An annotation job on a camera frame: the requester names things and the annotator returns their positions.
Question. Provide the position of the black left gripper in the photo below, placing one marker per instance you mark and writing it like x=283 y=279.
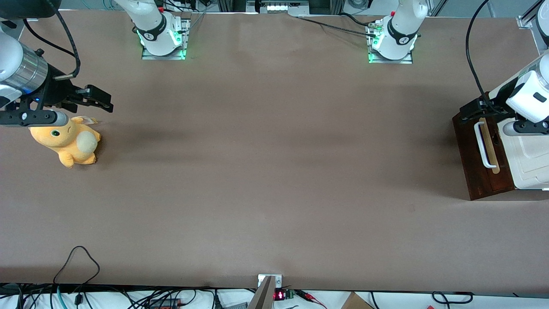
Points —
x=497 y=98

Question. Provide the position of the yellow plush toy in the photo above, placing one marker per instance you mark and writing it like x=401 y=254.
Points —
x=64 y=143

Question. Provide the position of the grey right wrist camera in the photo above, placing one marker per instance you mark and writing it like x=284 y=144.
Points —
x=53 y=118

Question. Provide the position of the dark brown wooden drawer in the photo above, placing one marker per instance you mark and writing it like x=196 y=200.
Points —
x=472 y=171

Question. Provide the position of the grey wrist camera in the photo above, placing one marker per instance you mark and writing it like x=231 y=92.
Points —
x=53 y=118
x=521 y=128

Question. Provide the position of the red LED display module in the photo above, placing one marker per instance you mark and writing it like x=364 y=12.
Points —
x=281 y=295

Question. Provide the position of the grey metal bar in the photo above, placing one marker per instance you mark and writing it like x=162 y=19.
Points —
x=262 y=296

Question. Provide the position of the aluminium frame profile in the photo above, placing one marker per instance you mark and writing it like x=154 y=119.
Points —
x=526 y=21

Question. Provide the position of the white power strip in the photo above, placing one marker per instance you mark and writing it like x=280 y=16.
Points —
x=283 y=7

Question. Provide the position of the silver clamp bracket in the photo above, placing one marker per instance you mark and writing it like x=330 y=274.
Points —
x=278 y=281

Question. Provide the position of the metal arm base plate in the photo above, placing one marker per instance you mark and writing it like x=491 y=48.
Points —
x=182 y=38
x=409 y=58

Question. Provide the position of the black orange device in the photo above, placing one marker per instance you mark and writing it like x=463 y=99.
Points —
x=165 y=303

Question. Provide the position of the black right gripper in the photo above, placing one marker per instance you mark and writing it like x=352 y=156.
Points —
x=55 y=91

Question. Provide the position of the brown cardboard piece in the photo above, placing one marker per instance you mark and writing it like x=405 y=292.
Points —
x=356 y=301

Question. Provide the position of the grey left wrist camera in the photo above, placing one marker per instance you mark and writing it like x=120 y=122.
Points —
x=521 y=128

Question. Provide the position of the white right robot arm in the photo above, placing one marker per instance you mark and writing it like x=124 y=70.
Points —
x=154 y=25

